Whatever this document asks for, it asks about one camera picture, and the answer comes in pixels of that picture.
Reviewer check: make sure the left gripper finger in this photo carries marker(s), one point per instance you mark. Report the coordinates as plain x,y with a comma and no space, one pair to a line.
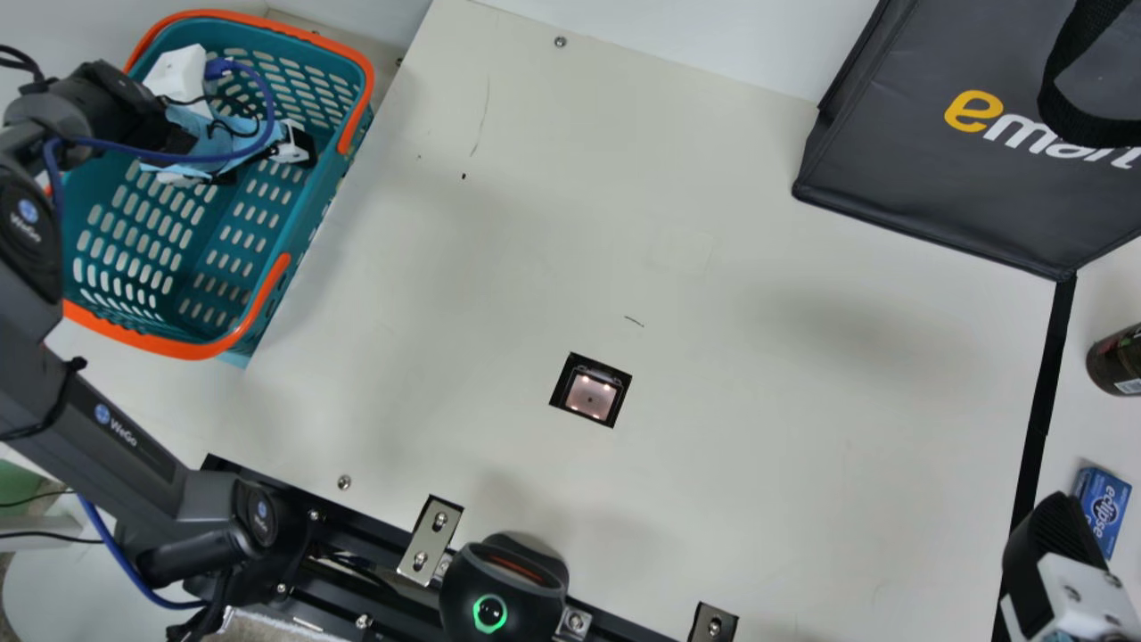
294,143

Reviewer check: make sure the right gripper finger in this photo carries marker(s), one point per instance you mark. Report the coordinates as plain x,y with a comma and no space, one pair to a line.
1052,553

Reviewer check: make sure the black device with green light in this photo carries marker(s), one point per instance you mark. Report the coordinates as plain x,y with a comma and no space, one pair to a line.
499,588

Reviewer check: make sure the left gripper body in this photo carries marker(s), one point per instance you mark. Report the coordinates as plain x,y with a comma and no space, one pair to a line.
201,147

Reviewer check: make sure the small square scanner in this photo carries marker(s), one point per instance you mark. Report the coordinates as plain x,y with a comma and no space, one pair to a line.
590,392

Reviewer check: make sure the small blue box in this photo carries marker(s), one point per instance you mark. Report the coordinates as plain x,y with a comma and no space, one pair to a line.
1104,508

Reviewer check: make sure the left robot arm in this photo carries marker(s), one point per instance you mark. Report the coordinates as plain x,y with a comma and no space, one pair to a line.
107,437

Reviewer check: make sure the dark coffee bottle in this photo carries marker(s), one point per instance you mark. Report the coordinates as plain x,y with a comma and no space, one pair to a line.
1119,361

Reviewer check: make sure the black strip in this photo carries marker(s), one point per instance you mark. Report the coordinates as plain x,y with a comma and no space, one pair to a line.
1045,392

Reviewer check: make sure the teal shopping basket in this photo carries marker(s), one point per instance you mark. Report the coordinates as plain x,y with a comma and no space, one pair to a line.
160,259

